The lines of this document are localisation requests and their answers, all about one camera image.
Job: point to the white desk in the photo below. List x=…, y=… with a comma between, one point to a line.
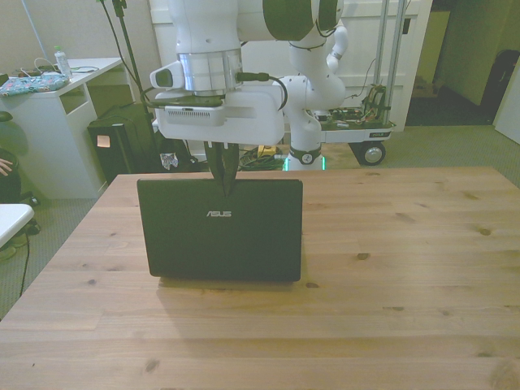
x=53, y=122

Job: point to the patterned teal cloth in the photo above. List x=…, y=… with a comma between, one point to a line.
x=30, y=84

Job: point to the black Asus laptop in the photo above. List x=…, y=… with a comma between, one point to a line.
x=221, y=235

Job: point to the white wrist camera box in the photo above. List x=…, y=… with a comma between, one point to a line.
x=191, y=116

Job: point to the clear plastic bottle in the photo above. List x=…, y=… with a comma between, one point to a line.
x=63, y=63

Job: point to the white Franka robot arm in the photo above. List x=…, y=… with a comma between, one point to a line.
x=207, y=36

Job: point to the wheeled electronics cart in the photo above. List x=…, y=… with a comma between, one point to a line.
x=365, y=122

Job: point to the patterned small bag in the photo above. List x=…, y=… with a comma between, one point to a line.
x=169, y=160

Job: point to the bystander hand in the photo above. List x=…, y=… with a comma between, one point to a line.
x=5, y=166

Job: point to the black computer tower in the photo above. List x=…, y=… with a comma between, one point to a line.
x=111, y=148

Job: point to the black tripod stand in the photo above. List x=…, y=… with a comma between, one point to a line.
x=126, y=48

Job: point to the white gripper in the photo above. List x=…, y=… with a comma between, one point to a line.
x=252, y=118

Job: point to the small white table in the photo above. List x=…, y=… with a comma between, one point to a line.
x=12, y=221

